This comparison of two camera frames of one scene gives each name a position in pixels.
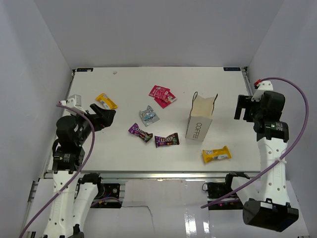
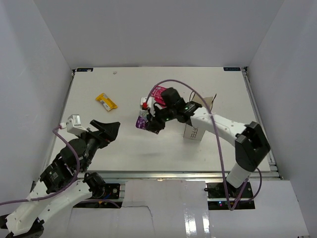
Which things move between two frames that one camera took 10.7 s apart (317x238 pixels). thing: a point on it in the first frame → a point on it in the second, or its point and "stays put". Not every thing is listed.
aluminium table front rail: x=143 y=175 stays put
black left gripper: x=103 y=118 → x=107 y=133
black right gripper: x=241 y=103 → x=151 y=125
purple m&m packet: x=134 y=129 → x=141 y=122
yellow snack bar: x=106 y=101 stays put
